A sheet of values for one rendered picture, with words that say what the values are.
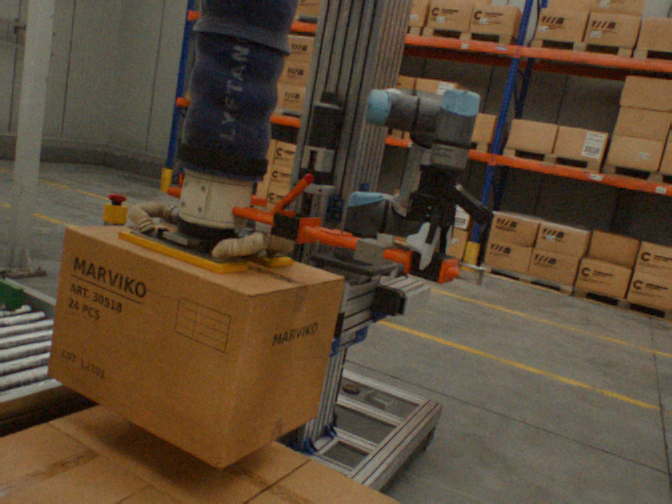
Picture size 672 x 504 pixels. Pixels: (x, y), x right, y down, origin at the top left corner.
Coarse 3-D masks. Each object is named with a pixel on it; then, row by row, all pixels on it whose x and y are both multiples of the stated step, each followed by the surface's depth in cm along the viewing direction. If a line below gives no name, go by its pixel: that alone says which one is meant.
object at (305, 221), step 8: (280, 216) 142; (288, 216) 148; (296, 216) 149; (304, 216) 149; (272, 224) 144; (280, 224) 143; (288, 224) 141; (296, 224) 139; (304, 224) 140; (312, 224) 143; (320, 224) 146; (272, 232) 143; (280, 232) 142; (288, 232) 141; (296, 232) 141; (304, 240) 142; (312, 240) 145
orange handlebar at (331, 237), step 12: (168, 192) 161; (180, 192) 159; (252, 204) 176; (264, 204) 180; (240, 216) 150; (252, 216) 148; (264, 216) 146; (312, 228) 141; (324, 228) 143; (324, 240) 139; (336, 240) 137; (348, 240) 135; (384, 252) 131; (396, 252) 130; (456, 276) 126
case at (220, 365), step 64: (64, 256) 156; (128, 256) 145; (64, 320) 158; (128, 320) 146; (192, 320) 136; (256, 320) 132; (320, 320) 157; (64, 384) 159; (128, 384) 147; (192, 384) 137; (256, 384) 138; (320, 384) 166; (192, 448) 138; (256, 448) 145
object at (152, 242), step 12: (132, 240) 152; (144, 240) 150; (156, 240) 150; (168, 240) 153; (168, 252) 146; (180, 252) 145; (192, 252) 145; (204, 252) 146; (192, 264) 143; (204, 264) 141; (216, 264) 140; (228, 264) 142; (240, 264) 145
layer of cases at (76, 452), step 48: (48, 432) 162; (96, 432) 166; (144, 432) 170; (0, 480) 139; (48, 480) 142; (96, 480) 145; (144, 480) 149; (192, 480) 152; (240, 480) 156; (288, 480) 160; (336, 480) 164
